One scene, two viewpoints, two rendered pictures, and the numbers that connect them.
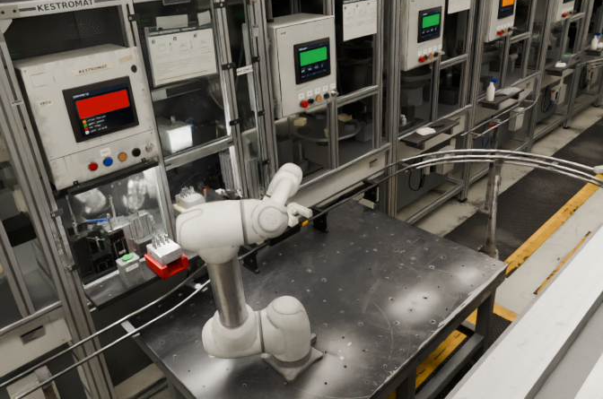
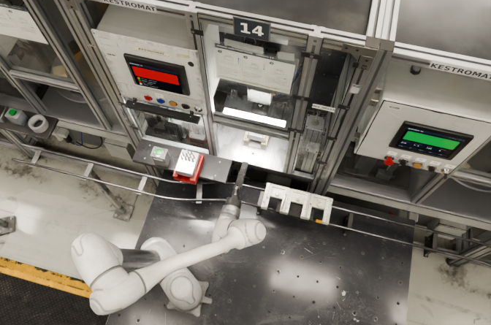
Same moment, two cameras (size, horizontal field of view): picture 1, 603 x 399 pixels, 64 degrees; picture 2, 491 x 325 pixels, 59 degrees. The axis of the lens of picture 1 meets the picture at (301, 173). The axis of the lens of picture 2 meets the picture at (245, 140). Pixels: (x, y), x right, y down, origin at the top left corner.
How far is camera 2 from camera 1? 1.81 m
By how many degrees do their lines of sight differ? 53
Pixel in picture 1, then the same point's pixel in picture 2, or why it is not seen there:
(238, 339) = not seen: hidden behind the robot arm
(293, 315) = (174, 299)
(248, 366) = not seen: hidden behind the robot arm
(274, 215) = (96, 309)
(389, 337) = not seen: outside the picture
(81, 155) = (139, 88)
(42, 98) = (108, 51)
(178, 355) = (155, 220)
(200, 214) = (78, 255)
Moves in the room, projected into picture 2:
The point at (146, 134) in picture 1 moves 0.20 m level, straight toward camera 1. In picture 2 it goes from (196, 101) to (166, 133)
